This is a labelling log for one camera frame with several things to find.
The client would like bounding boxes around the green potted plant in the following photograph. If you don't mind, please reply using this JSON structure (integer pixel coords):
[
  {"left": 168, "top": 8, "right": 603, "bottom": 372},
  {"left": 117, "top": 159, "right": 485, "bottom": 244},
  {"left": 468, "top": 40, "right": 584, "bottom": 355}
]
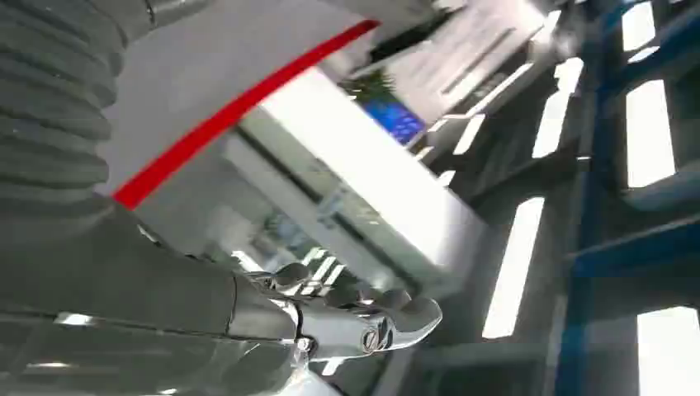
[{"left": 341, "top": 68, "right": 398, "bottom": 106}]

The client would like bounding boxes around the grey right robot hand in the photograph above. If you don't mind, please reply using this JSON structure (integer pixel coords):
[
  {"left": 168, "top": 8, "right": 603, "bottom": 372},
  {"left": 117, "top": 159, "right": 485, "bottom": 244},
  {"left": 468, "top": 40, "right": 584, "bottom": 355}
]
[{"left": 0, "top": 196, "right": 443, "bottom": 396}]

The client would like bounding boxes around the long ceiling light panel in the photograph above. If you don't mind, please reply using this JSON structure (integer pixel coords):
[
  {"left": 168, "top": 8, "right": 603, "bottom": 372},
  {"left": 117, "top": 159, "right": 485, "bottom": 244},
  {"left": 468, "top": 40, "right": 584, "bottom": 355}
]
[
  {"left": 482, "top": 196, "right": 546, "bottom": 341},
  {"left": 531, "top": 56, "right": 585, "bottom": 160}
]

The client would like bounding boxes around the blue display screen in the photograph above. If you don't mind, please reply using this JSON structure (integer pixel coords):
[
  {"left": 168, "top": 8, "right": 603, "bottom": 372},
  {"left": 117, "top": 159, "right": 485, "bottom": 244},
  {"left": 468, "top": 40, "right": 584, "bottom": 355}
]
[{"left": 362, "top": 98, "right": 427, "bottom": 147}]

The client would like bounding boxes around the blue steel frame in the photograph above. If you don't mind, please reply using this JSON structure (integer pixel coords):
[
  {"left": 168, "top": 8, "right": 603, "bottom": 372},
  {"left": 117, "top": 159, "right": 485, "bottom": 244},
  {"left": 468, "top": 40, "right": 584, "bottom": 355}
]
[{"left": 555, "top": 0, "right": 700, "bottom": 396}]

